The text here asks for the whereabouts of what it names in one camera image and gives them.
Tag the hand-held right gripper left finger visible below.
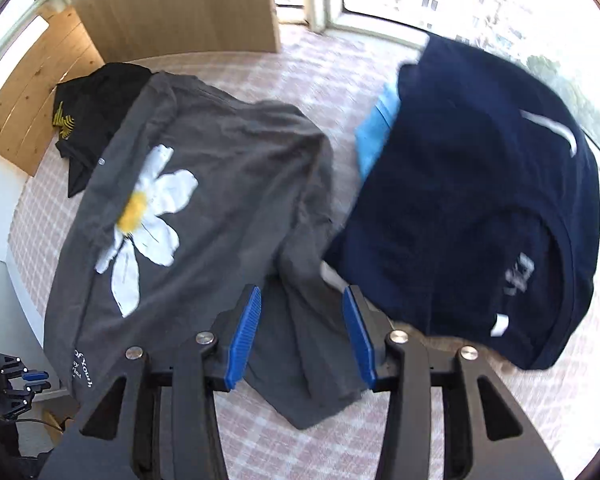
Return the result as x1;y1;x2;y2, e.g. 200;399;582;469
39;284;262;480

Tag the pine plank panel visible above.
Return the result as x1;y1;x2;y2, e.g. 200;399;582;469
0;7;106;177

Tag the person's black jacket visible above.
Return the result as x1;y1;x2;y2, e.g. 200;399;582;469
0;400;56;480

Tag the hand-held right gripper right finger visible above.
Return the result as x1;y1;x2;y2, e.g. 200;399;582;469
341;285;565;480

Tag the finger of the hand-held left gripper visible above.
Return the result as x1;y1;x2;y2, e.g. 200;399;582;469
0;352;51;382
0;382;52;417

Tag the black cable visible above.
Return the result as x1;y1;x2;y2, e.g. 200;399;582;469
15;416;68;436

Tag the grey daisy print t-shirt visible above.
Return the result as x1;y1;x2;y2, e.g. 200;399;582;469
42;71;368;431

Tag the navy t-shirt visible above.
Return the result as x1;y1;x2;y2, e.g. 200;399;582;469
324;35;600;371

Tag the light blue garment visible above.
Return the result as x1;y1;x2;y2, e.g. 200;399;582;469
355;82;403;181

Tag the pink plaid cloth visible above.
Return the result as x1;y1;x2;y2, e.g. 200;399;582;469
7;25;600;480

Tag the black t-shirt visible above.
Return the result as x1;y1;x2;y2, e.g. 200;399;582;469
52;62;153;198

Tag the light wooden board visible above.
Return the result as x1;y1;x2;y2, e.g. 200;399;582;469
62;0;282;68

